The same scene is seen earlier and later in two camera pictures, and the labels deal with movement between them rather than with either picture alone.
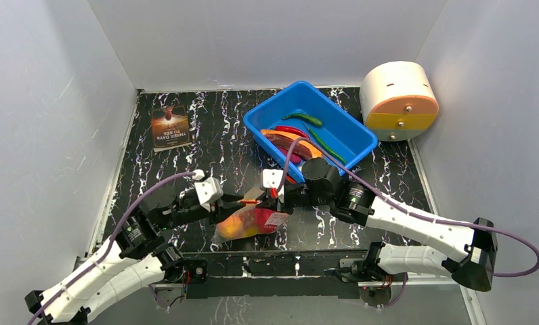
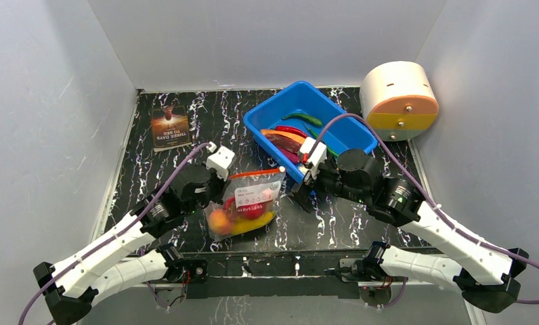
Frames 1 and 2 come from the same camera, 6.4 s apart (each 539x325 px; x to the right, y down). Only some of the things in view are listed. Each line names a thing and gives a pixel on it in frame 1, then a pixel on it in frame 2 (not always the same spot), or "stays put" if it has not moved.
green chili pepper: [305, 117] stays put
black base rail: [276, 274] stays put
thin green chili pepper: [330, 149] stays put
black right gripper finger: [267, 202] -> [303, 196]
